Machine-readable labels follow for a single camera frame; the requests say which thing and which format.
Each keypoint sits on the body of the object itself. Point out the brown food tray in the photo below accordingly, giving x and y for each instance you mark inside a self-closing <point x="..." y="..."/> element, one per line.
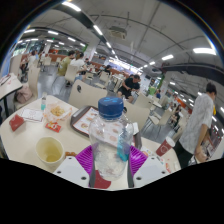
<point x="81" y="121"/>

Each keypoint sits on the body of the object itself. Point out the pink bag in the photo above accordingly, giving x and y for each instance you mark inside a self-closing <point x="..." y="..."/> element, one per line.
<point x="24" y="95"/>

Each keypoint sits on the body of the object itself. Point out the red paper cup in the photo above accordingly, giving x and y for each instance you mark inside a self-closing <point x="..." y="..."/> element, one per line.
<point x="164" y="148"/>

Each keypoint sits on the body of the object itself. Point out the white paper napkin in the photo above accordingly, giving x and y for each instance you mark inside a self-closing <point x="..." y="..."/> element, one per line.
<point x="136" y="128"/>

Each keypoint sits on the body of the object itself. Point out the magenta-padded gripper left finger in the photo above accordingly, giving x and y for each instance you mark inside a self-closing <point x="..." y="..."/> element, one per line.
<point x="84" y="159"/>

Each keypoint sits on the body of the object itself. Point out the red ketchup packet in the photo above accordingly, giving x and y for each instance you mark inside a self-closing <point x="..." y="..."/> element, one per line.
<point x="53" y="127"/>

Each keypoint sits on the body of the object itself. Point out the white printed paper card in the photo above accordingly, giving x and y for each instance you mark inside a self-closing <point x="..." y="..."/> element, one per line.
<point x="32" y="115"/>

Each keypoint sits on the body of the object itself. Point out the neighbouring cream table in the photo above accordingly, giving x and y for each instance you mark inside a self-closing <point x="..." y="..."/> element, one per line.
<point x="10" y="85"/>

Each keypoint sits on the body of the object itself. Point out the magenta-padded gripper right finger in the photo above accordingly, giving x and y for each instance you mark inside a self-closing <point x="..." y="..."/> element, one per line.
<point x="139" y="160"/>

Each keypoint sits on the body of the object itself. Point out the ceiling air conditioner unit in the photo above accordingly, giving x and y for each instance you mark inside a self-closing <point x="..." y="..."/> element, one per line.
<point x="117" y="32"/>

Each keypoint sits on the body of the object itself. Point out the small red box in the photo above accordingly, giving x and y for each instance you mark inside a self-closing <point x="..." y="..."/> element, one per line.
<point x="16" y="122"/>

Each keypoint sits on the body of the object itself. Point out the clear plastic bottle blue cap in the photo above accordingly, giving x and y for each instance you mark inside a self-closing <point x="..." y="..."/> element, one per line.
<point x="111" y="156"/>

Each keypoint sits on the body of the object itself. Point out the small clear teal bottle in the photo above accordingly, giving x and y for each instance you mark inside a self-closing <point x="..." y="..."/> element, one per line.
<point x="43" y="102"/>

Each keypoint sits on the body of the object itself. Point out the crumpled food wrapper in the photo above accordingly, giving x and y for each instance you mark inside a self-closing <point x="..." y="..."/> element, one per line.
<point x="57" y="111"/>

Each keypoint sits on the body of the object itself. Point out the person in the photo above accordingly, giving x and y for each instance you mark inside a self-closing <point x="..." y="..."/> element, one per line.
<point x="65" y="65"/>
<point x="78" y="63"/>
<point x="130" y="85"/>
<point x="196" y="123"/>

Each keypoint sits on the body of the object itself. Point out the cream chair with round hole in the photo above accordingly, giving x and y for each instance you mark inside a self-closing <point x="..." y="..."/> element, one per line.
<point x="140" y="115"/>
<point x="86" y="95"/>

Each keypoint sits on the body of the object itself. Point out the colourful printed paper flyer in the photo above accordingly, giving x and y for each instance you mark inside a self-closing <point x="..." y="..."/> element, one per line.
<point x="150" y="154"/>

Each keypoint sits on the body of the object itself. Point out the group of ceiling lights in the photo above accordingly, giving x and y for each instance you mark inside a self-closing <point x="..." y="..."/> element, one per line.
<point x="204" y="50"/>

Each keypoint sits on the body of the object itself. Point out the group of cream chairs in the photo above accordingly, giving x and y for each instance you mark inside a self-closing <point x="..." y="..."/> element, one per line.
<point x="33" y="76"/>

